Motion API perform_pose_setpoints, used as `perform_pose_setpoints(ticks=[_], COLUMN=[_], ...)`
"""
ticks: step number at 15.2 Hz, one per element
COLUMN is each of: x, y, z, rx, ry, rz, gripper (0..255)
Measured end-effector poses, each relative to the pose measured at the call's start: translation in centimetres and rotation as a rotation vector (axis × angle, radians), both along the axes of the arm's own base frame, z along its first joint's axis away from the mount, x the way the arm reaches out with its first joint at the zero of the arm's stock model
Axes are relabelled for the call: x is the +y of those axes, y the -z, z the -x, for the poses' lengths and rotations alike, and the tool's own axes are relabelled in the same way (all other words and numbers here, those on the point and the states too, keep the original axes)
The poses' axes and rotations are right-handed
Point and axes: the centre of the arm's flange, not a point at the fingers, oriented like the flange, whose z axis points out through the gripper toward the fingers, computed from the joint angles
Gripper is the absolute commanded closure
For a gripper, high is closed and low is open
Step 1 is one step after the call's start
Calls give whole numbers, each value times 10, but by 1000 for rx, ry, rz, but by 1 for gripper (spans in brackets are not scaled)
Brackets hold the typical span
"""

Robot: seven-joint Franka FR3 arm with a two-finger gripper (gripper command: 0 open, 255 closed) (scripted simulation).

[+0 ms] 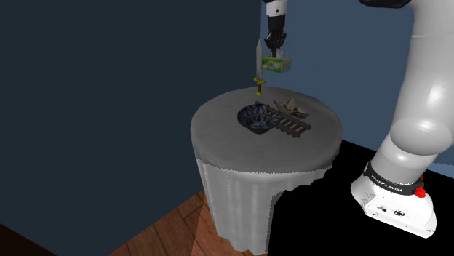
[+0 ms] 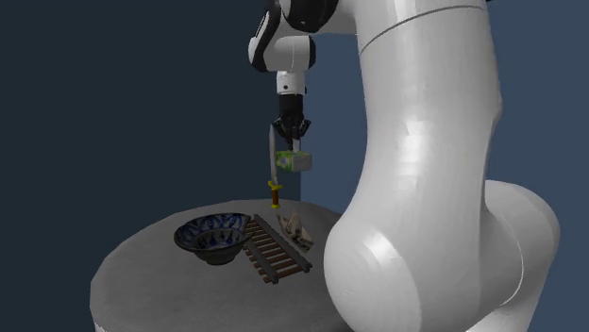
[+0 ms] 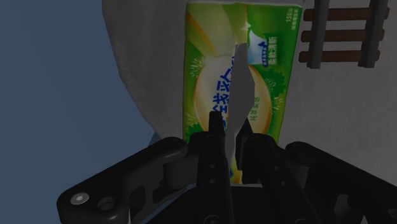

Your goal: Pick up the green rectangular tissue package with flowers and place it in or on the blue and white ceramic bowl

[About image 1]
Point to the round table with grey cloth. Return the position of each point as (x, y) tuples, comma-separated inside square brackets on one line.
[(262, 156)]

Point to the beige folded paper boat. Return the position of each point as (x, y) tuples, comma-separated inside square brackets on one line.
[(291, 107)]

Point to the green tissue box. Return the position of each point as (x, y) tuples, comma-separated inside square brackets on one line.
[(277, 64)]

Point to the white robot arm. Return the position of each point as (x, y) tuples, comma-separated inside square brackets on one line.
[(418, 117)]

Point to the grey toy sword yellow hilt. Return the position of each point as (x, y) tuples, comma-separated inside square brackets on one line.
[(259, 64)]

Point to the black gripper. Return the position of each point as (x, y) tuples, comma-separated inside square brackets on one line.
[(275, 26)]

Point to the dark wooden slatted trivet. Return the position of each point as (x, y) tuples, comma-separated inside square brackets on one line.
[(293, 124)]

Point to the black robot stand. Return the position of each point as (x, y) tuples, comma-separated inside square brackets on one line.
[(354, 212)]

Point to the blue patterned bowl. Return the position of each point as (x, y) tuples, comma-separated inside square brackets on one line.
[(259, 119)]

